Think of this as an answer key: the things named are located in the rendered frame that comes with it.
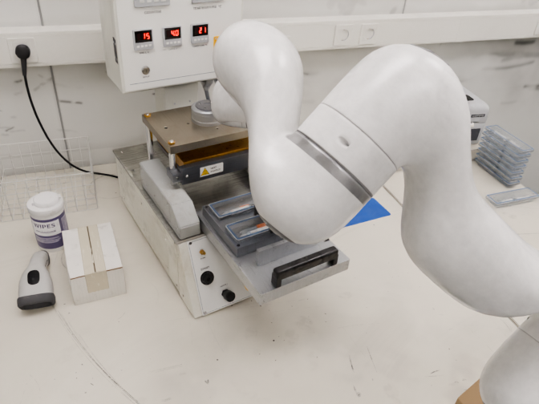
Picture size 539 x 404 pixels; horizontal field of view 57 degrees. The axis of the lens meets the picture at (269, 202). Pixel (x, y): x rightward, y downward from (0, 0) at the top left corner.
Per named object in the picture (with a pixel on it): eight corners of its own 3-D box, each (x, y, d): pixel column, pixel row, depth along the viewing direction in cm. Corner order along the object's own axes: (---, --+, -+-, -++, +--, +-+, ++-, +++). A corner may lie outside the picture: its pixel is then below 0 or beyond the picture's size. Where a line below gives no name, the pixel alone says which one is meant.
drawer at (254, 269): (195, 224, 116) (194, 197, 111) (274, 200, 126) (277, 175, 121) (259, 309, 96) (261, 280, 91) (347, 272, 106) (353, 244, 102)
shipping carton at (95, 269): (67, 256, 131) (61, 229, 125) (118, 247, 135) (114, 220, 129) (70, 306, 117) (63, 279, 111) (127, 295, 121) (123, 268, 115)
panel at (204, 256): (202, 316, 116) (186, 241, 112) (305, 274, 130) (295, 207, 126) (205, 318, 115) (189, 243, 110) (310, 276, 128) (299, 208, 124)
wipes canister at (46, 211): (37, 236, 136) (25, 191, 128) (70, 230, 139) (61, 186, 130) (37, 256, 130) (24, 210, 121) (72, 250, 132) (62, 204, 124)
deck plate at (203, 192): (112, 151, 142) (112, 149, 141) (220, 128, 158) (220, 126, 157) (176, 244, 111) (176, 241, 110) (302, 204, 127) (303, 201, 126)
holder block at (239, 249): (202, 214, 113) (201, 205, 111) (276, 192, 122) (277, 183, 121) (237, 257, 102) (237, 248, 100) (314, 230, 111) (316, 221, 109)
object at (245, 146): (157, 145, 127) (155, 111, 122) (233, 128, 138) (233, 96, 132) (184, 177, 116) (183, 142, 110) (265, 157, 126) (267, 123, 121)
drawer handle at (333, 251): (270, 282, 97) (272, 267, 94) (331, 258, 104) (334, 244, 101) (276, 288, 95) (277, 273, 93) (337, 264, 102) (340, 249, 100)
